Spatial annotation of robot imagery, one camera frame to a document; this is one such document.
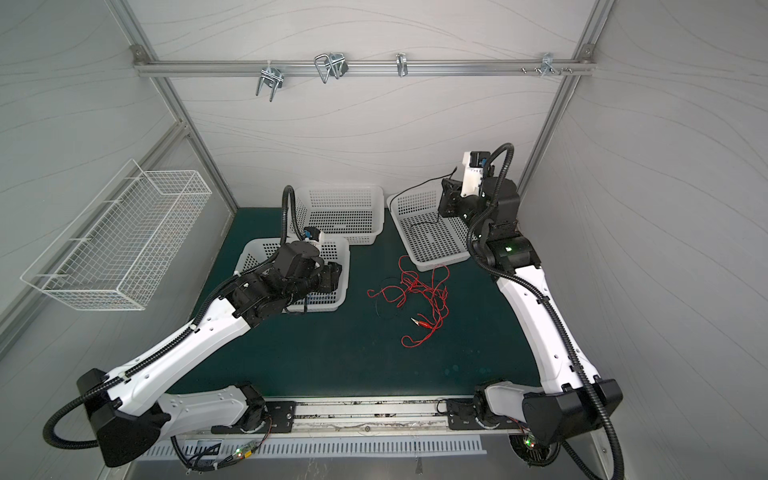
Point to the white basket back right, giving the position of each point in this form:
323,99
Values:
430,240

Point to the metal hook clamp middle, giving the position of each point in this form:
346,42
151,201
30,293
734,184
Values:
331,65

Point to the metal hook clamp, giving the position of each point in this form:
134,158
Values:
271,79
331,65
547,66

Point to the white basket back middle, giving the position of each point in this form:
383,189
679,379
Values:
354,212

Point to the red alligator clip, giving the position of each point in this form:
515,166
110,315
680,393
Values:
425,324

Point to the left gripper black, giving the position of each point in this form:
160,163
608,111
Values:
329,276

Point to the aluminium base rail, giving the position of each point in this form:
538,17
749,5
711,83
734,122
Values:
372,414

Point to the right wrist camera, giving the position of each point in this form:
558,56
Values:
474,172

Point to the aluminium crossbar rail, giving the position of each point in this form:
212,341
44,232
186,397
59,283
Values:
357,68

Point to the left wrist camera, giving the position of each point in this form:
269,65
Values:
313,235

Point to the metal hook clamp left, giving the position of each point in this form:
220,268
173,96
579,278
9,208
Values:
271,79

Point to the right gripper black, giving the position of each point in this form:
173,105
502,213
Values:
450,201

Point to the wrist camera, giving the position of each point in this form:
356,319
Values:
313,235
474,172

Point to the metal hook clamp right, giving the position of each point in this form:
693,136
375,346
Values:
547,66

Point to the metal hook small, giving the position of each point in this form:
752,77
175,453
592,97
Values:
401,65

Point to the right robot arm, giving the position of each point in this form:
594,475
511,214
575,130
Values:
495,243

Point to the white basket front left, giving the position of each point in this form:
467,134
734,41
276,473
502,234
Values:
336,257

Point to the white vented cable duct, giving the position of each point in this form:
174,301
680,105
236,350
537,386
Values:
334,447

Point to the white wire wall basket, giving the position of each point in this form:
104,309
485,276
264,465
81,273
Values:
114,254

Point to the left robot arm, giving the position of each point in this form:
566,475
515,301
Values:
125,411

